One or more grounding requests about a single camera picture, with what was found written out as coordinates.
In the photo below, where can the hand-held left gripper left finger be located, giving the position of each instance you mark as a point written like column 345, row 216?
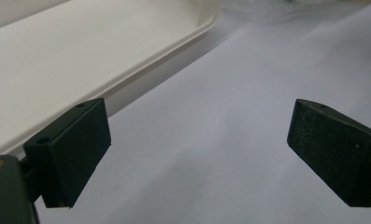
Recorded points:
column 71, row 155

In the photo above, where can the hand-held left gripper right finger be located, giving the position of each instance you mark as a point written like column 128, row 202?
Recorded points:
column 332, row 149

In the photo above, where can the white plastic tray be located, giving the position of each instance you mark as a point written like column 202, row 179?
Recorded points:
column 64, row 56

